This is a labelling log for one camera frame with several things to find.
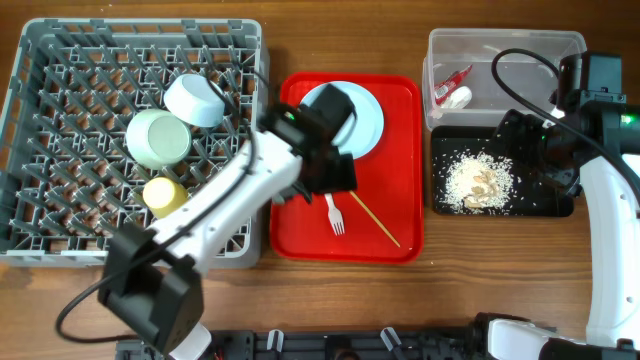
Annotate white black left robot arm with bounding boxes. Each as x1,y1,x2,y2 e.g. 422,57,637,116
98,131,304,359

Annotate white plastic fork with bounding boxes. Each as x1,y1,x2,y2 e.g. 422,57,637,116
324,193,345,236

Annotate small light blue bowl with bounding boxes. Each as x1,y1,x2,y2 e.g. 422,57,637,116
163,74,225,128

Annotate grey dishwasher rack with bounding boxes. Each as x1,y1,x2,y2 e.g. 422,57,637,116
1,18,269,267

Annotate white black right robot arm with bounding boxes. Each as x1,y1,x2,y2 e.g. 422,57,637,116
471,101,639,359

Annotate large light blue plate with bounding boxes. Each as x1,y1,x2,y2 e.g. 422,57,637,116
301,81,384,159

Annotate clear plastic waste bin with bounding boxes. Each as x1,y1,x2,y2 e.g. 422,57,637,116
421,27,588,132

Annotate rice and food scraps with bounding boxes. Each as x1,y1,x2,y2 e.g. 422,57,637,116
436,151,515,214

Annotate white paper napkin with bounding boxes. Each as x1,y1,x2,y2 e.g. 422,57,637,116
440,86,473,109

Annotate black waste tray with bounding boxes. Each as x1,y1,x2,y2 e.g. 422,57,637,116
430,126,574,217

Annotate wooden chopstick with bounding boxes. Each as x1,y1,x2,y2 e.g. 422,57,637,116
349,191,401,248

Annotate green saucer bowl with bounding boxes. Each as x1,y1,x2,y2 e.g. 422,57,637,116
125,109,192,170

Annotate red plastic serving tray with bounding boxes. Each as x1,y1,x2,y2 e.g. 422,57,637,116
270,72,424,265

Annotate red snack wrapper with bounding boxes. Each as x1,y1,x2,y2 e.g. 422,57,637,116
434,65,473,105

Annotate yellow plastic cup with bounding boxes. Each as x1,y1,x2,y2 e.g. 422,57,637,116
142,177,188,219

